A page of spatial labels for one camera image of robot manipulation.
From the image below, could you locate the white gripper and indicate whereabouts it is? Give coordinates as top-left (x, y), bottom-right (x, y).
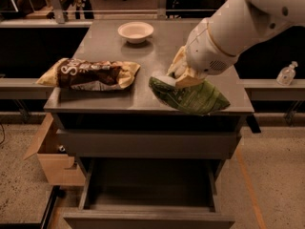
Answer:
top-left (167, 18), bottom-right (238, 88)

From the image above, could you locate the grey top drawer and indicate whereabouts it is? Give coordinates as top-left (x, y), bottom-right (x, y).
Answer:
top-left (57, 130), bottom-right (241, 159)

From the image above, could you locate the green jalapeno chip bag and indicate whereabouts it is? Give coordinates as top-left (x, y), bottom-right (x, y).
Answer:
top-left (149, 77), bottom-right (230, 115)

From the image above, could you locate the metal railing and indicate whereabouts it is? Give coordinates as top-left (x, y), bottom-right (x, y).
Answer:
top-left (0, 0), bottom-right (224, 24)

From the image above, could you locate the white bowl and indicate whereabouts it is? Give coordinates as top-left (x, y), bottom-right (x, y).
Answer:
top-left (117, 22), bottom-right (154, 44)

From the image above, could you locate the clear sanitizer bottle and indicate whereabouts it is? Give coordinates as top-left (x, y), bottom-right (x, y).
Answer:
top-left (276, 61), bottom-right (298, 86)

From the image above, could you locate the open grey middle drawer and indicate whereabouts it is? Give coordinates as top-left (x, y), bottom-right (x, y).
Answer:
top-left (64, 158), bottom-right (234, 229)

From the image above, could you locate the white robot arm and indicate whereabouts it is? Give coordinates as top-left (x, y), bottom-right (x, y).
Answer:
top-left (165, 0), bottom-right (305, 88)

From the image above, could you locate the cardboard box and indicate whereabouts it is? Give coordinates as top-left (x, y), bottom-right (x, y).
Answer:
top-left (24, 114), bottom-right (85, 186)

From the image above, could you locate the grey drawer cabinet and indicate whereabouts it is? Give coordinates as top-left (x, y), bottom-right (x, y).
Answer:
top-left (43, 18), bottom-right (255, 229)

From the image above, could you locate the black office chair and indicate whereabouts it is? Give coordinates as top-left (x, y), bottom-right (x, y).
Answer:
top-left (166, 0), bottom-right (223, 18)

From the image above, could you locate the brown and yellow chip bag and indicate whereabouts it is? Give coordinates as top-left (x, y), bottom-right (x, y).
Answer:
top-left (36, 58), bottom-right (140, 92)

